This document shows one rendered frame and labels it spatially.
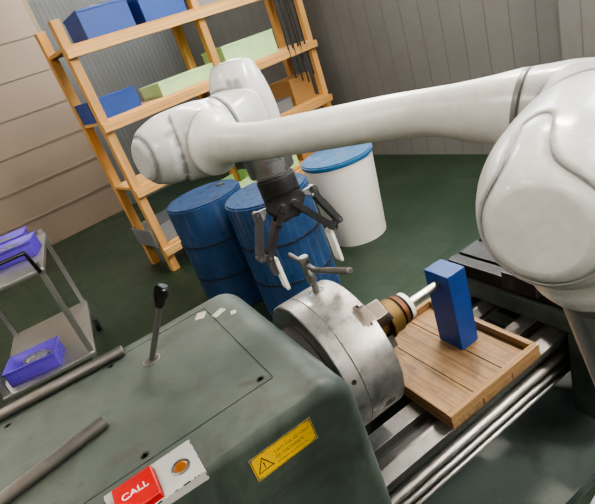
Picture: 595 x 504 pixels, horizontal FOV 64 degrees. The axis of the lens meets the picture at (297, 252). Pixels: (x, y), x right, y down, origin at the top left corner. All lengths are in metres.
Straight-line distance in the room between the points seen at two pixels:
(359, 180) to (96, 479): 3.21
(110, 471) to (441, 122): 0.68
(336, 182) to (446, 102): 3.09
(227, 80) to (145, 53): 7.73
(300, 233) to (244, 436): 2.34
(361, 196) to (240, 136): 3.14
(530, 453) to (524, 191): 1.22
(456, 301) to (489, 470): 0.50
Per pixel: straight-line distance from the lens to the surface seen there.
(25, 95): 7.96
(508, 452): 1.55
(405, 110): 0.67
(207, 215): 3.35
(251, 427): 0.75
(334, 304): 0.97
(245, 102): 0.84
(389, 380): 0.99
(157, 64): 8.61
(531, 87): 0.61
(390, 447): 1.20
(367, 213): 3.88
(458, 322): 1.27
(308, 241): 3.04
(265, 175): 0.87
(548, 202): 0.38
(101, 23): 4.76
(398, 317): 1.12
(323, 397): 0.76
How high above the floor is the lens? 1.74
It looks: 25 degrees down
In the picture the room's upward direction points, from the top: 20 degrees counter-clockwise
